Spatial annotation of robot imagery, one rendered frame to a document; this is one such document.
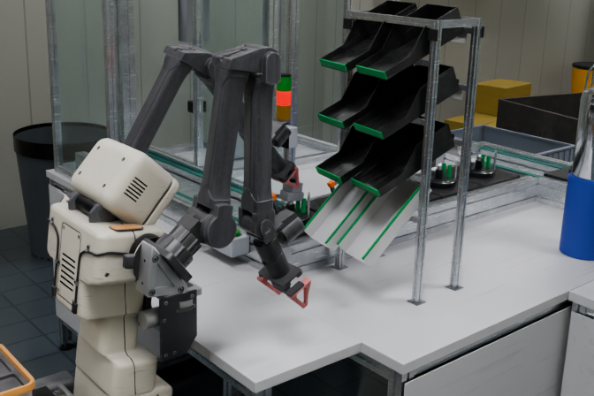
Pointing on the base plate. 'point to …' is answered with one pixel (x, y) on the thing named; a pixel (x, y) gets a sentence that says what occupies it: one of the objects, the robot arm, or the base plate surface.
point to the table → (259, 331)
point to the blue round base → (578, 219)
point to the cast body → (292, 192)
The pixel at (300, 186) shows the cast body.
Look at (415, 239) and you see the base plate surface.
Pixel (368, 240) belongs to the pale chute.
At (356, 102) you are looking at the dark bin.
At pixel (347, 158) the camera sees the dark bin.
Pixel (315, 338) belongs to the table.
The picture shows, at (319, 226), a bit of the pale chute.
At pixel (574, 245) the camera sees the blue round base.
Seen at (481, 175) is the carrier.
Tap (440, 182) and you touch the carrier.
